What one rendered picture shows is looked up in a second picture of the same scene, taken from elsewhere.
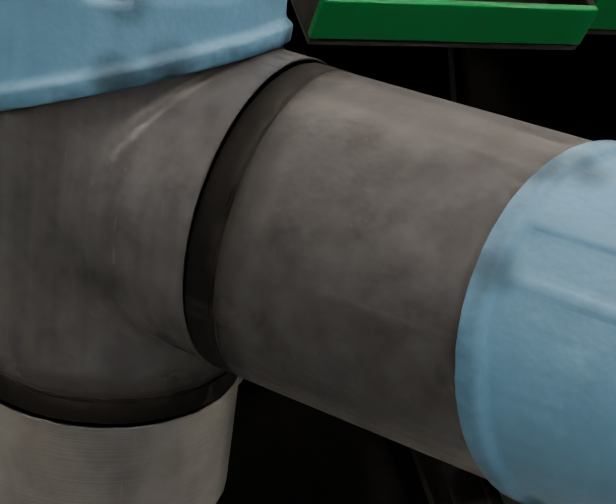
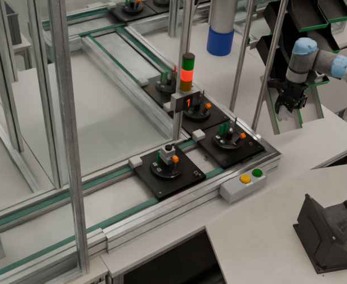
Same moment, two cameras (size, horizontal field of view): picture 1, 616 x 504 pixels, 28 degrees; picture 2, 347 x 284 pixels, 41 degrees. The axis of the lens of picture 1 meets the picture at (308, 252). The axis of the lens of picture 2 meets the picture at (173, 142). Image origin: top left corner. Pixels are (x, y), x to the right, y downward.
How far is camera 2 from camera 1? 1.46 m
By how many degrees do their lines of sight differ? 17
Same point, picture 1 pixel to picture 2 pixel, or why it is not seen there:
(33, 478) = (297, 78)
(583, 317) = (338, 66)
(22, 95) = (302, 54)
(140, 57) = (310, 51)
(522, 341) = (334, 67)
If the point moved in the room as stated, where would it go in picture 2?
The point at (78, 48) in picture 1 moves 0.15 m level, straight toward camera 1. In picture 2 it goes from (306, 51) to (326, 75)
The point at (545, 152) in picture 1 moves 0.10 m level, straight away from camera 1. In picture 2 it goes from (335, 56) to (333, 41)
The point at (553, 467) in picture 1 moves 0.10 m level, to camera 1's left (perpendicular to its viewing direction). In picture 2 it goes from (336, 74) to (307, 72)
